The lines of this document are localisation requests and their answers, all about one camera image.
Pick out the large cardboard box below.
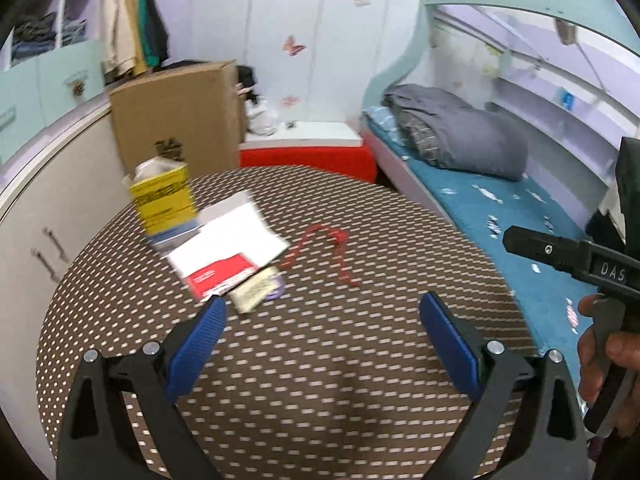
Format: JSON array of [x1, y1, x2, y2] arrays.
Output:
[[108, 61, 244, 178]]

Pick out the light green drawer cabinet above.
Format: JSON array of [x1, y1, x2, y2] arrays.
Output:
[[0, 41, 104, 162]]

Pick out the white and red box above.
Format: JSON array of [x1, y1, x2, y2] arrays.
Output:
[[166, 191, 288, 301]]

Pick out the brown dotted tablecloth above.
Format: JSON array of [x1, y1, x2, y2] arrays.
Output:
[[36, 167, 536, 479]]

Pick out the white plastic bag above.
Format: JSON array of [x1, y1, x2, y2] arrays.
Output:
[[245, 99, 279, 136]]

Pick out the yellow medicine box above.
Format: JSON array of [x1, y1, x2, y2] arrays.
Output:
[[122, 157, 198, 238]]

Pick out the small pale packet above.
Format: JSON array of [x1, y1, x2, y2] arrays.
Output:
[[229, 266, 285, 314]]

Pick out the grey folded duvet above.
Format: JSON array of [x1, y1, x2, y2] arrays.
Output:
[[383, 84, 528, 181]]

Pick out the white open shelf unit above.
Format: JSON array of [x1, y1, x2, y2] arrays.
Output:
[[1, 0, 100, 70]]

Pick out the teal quilted bed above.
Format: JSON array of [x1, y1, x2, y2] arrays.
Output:
[[359, 0, 640, 411]]

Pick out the black bag on bench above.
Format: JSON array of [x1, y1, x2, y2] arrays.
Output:
[[236, 65, 258, 105]]

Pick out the hanging clothes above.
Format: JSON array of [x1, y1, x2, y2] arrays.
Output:
[[99, 0, 169, 81]]

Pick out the red string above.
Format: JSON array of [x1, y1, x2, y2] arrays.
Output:
[[278, 224, 362, 290]]

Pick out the red covered bench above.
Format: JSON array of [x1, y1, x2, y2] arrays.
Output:
[[239, 122, 378, 183]]

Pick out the person's right hand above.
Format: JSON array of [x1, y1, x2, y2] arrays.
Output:
[[577, 324, 639, 438]]

